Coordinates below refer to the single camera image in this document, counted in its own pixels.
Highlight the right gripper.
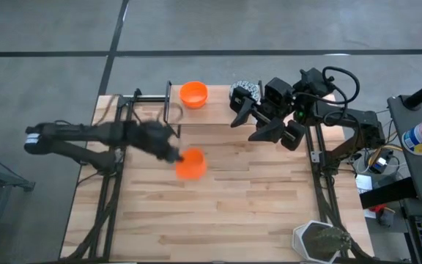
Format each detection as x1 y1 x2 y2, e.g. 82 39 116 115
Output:
229 87 306 152

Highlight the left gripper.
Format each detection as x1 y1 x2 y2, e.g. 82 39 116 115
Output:
128 120 185 164

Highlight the orange mini bowl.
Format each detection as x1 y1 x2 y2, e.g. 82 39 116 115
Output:
174 146 208 181
179 81 210 110

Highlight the teal patterned mini bowl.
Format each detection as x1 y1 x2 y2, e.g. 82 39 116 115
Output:
229 80 262 106

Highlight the white paper sheet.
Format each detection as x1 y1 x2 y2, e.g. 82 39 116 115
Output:
355 174 373 195

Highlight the white hexagonal plant pot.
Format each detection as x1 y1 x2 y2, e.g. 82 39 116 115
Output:
292 219 344 264

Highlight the blue white power adapter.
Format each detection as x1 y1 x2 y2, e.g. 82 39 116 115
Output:
370 156 390 175

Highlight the green cactus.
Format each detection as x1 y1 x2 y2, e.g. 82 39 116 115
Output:
311 226 353 256

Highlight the black flat bar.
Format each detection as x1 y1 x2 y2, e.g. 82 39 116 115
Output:
359 177 419 210

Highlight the red black small tool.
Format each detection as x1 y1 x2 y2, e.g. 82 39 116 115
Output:
370 205 396 227

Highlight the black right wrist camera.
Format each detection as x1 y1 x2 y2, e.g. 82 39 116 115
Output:
264 76 295 108

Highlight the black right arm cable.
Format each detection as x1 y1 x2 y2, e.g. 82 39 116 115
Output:
295 65 361 128

